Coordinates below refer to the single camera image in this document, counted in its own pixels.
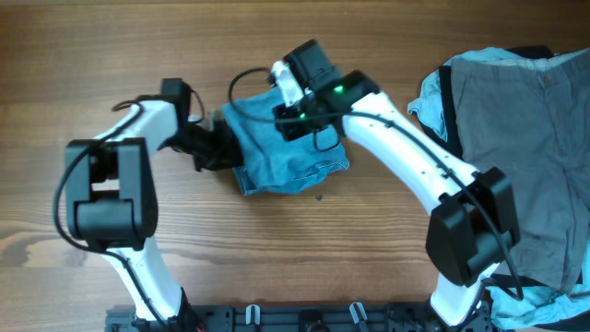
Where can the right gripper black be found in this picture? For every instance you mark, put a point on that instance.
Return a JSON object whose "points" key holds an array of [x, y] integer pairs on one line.
{"points": [[284, 121]]}

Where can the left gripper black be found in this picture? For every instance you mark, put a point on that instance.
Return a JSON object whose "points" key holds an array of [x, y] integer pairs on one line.
{"points": [[226, 147]]}

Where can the light blue denim jeans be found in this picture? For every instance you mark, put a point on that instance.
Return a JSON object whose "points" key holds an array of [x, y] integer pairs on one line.
{"points": [[272, 164]]}

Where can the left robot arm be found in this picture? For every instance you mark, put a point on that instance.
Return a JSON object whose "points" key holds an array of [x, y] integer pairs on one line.
{"points": [[111, 202]]}

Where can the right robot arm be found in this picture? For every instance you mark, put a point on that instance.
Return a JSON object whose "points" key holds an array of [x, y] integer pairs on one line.
{"points": [[473, 223]]}

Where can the light blue shirt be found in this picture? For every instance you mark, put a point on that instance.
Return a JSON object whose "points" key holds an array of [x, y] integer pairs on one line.
{"points": [[428, 106]]}

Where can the black garment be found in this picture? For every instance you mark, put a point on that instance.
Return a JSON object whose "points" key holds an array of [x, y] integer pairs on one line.
{"points": [[453, 145]]}

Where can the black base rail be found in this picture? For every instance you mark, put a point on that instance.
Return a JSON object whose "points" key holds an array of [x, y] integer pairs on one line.
{"points": [[394, 317]]}

